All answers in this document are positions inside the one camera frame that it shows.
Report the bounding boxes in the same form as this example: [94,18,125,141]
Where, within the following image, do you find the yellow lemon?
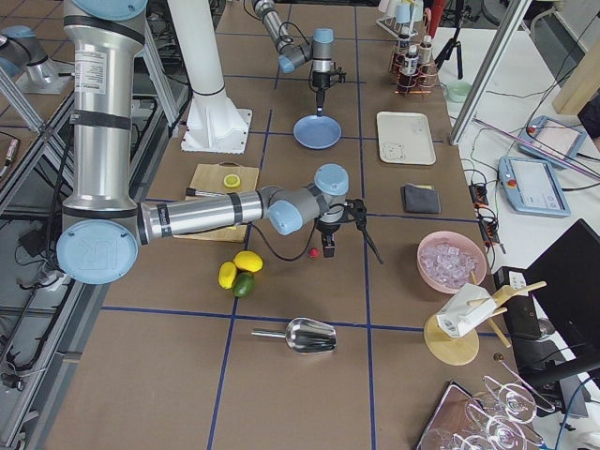
[233,250,263,273]
[217,262,238,290]

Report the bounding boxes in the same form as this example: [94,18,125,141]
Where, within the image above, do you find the blue teach pendant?
[518,115,587,170]
[498,157,571,218]

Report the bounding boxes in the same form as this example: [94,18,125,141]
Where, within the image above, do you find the green lime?
[232,272,255,298]

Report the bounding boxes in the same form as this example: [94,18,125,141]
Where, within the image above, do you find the copper wire bottle rack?
[389,45,438,96]

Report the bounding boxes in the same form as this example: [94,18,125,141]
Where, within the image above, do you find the white cup rack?
[376,0,424,37]

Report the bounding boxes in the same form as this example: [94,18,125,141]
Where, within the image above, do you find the pink bowl of ice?
[416,231,488,293]

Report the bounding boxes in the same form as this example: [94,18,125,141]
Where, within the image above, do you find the steel ice scoop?
[251,318,338,354]

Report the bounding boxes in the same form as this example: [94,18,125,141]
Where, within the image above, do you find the aluminium frame post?
[449,0,533,145]

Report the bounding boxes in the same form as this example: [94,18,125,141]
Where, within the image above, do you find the blue teach pendant far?
[518,115,587,170]

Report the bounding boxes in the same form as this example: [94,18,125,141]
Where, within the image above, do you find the mint green bowl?
[444,80,472,103]

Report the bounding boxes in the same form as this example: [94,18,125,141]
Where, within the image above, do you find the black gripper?
[315,220,340,258]
[310,68,347,115]

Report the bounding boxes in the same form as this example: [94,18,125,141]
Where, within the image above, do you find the clear glasses on tray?
[415,376,556,449]

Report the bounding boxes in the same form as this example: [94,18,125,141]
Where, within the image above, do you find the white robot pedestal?
[168,0,252,154]

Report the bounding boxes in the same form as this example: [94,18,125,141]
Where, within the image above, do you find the blue teach pendant near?
[498,157,571,218]

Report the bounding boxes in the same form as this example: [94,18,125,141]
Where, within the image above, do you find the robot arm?
[57,1,349,285]
[251,0,346,117]

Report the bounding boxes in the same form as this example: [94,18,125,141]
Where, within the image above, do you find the lemon half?
[223,173,241,189]

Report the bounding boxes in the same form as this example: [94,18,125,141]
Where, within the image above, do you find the wooden stand with carton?
[424,281,547,367]

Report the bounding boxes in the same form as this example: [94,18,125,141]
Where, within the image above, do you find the dark bottle white cap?
[401,44,418,76]

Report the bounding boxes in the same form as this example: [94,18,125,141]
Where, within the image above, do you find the yellow lemon front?
[217,262,238,290]

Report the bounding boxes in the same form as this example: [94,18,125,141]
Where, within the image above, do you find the cream bear tray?
[376,112,436,166]

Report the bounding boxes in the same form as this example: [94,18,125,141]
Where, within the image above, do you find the yellow lemon rear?
[233,250,263,273]

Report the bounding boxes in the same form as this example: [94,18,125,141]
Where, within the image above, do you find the grey folded cloth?
[400,184,442,214]

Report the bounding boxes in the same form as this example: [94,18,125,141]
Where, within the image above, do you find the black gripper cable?
[252,199,385,265]

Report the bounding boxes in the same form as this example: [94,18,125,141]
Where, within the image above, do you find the black monitor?
[505,218,599,387]

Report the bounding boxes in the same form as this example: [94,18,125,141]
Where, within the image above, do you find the blue plate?
[292,115,341,150]

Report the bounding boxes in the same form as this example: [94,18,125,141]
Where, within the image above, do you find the wooden cutting board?
[168,164,263,243]

